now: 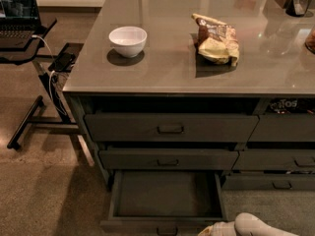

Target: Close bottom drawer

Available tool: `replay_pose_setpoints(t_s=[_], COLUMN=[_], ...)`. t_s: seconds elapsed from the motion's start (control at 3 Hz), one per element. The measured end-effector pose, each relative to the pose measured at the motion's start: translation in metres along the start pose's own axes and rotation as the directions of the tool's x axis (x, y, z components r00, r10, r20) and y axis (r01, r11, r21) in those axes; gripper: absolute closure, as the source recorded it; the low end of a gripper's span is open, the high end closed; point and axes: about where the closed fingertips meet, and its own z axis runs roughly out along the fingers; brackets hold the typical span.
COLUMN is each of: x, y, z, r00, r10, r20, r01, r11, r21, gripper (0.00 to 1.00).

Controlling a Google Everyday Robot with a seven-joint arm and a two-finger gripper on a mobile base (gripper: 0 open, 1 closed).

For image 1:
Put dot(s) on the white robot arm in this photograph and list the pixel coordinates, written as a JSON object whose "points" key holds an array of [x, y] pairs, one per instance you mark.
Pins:
{"points": [[245, 224]]}

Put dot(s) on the dark glass jar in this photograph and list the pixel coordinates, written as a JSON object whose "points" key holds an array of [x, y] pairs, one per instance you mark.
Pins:
{"points": [[300, 0]]}

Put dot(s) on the brown yellow chip bag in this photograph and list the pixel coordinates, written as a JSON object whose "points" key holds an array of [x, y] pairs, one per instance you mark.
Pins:
{"points": [[217, 41]]}

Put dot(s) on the snack bag in drawer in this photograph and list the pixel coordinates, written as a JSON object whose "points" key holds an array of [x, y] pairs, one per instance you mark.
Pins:
{"points": [[292, 105]]}

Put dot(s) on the grey kitchen island counter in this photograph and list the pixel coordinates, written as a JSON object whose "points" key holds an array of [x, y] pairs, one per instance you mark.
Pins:
{"points": [[169, 75]]}

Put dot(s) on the drawer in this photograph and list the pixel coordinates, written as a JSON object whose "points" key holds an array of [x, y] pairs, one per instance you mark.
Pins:
{"points": [[168, 158], [284, 128], [164, 203], [282, 182], [154, 127], [275, 159]]}

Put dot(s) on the black smartphone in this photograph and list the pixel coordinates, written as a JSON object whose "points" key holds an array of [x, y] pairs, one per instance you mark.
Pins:
{"points": [[62, 62]]}

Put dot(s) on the black laptop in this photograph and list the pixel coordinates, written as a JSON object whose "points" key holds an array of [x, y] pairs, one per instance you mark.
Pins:
{"points": [[19, 20]]}

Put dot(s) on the white ceramic bowl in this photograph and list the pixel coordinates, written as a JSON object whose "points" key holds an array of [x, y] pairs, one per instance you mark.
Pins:
{"points": [[128, 41]]}

